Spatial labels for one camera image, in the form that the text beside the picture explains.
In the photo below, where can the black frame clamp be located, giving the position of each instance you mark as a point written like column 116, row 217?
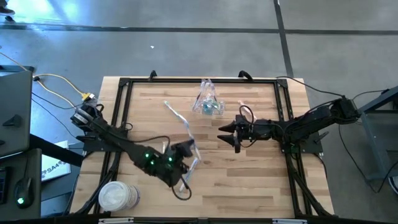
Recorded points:
column 245, row 74
column 152, row 74

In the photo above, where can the grey monitor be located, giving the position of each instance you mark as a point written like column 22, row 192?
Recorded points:
column 15, row 99

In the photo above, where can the black metal beam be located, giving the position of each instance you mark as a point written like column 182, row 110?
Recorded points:
column 56, row 151

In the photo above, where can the person's shoe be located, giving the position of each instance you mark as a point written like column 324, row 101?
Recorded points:
column 6, row 11
column 394, row 186

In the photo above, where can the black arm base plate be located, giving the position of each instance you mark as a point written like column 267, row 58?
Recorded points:
column 306, row 146
column 93, row 146

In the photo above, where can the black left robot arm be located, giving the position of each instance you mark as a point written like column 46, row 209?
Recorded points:
column 124, row 146

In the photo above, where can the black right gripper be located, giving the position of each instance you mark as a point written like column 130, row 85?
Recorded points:
column 258, row 130

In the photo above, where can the grey metal stand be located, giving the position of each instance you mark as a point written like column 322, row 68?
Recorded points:
column 370, row 105

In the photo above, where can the orange toothbrush in clear wrapper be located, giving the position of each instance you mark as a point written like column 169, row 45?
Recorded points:
column 242, row 102

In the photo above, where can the white printed paper sheet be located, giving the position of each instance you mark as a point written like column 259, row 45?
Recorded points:
column 56, row 168

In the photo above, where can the black computer mouse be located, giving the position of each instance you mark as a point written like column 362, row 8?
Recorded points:
column 23, row 193

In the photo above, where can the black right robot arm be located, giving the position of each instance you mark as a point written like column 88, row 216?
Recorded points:
column 311, row 119

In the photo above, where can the black desk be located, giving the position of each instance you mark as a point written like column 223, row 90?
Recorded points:
column 36, row 186

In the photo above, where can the white lidded round canister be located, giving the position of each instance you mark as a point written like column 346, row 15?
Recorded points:
column 116, row 196

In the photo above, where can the black keyboard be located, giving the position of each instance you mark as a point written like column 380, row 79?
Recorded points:
column 3, row 186

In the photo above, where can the black aluminium rig frame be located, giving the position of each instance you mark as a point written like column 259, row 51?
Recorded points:
column 202, row 80

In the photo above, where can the silver bracket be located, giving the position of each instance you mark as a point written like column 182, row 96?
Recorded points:
column 289, row 221
column 115, row 221

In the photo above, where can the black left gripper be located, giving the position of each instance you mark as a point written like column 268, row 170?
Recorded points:
column 174, row 169

